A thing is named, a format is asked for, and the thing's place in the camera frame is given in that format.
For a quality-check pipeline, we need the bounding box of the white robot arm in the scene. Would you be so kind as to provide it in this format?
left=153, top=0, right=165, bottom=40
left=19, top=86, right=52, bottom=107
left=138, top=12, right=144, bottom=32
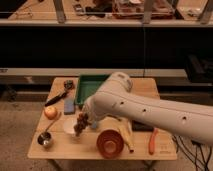
left=83, top=72, right=213, bottom=147

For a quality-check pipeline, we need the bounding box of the white plastic cup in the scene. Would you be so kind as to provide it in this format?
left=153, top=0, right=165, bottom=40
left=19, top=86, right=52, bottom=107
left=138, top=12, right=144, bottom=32
left=63, top=118, right=78, bottom=136

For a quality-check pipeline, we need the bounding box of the yellow banana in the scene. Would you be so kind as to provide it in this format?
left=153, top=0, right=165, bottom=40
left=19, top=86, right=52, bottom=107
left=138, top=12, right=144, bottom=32
left=118, top=124, right=134, bottom=153

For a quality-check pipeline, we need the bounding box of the wooden folding table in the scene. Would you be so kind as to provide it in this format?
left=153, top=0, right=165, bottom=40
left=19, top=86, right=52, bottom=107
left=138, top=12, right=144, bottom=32
left=27, top=77, right=179, bottom=171

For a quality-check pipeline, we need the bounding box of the metal measuring cup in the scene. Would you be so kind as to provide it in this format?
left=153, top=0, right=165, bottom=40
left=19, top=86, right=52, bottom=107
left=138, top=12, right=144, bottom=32
left=37, top=113, right=61, bottom=148

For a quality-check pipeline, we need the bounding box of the black rectangular block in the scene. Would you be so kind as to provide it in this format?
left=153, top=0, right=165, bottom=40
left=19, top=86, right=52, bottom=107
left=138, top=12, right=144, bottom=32
left=132, top=121, right=154, bottom=132

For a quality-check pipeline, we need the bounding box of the apple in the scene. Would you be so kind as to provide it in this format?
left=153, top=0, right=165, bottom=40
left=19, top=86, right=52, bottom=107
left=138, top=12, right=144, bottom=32
left=44, top=106, right=58, bottom=120

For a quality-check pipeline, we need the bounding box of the blue cup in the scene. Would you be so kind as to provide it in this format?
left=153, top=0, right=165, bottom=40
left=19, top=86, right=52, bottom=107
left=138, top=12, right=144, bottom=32
left=91, top=121, right=99, bottom=130

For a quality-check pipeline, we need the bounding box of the blue sponge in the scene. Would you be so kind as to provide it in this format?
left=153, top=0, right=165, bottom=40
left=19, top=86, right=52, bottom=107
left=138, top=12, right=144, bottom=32
left=64, top=98, right=75, bottom=115

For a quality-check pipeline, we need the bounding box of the green plastic tray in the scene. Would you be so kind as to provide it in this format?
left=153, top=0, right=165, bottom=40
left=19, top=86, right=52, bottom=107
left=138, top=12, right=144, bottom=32
left=75, top=75, right=108, bottom=108

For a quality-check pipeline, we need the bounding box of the dark grape bunch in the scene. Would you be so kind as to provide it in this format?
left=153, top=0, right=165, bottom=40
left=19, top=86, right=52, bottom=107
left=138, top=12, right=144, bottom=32
left=74, top=113, right=89, bottom=136

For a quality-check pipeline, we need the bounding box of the orange carrot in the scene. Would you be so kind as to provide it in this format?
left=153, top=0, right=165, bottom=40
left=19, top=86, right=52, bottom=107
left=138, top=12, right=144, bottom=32
left=148, top=129, right=158, bottom=155

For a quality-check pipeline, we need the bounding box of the orange bowl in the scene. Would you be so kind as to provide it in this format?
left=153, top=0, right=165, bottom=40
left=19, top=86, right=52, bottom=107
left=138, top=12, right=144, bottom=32
left=96, top=130, right=124, bottom=159

